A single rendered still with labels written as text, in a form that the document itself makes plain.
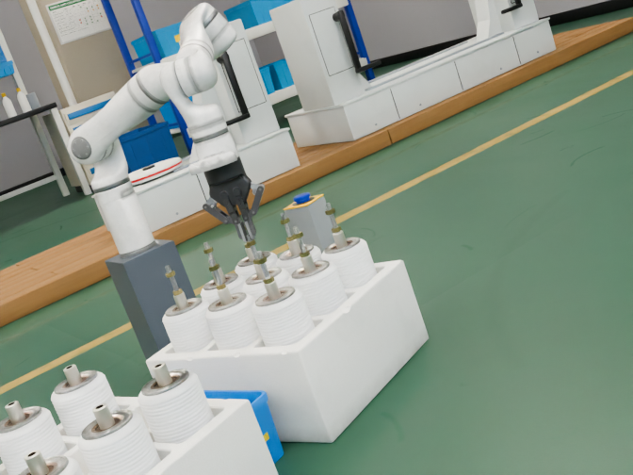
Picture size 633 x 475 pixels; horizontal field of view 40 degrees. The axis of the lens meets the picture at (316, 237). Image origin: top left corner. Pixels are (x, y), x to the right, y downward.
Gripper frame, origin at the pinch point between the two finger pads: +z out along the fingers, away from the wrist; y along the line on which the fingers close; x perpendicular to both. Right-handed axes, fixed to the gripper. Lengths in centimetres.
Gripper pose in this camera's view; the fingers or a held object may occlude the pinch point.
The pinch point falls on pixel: (246, 230)
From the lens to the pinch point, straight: 169.8
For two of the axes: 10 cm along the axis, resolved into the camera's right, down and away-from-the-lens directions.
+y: -9.4, 3.0, 1.5
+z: 3.3, 9.2, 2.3
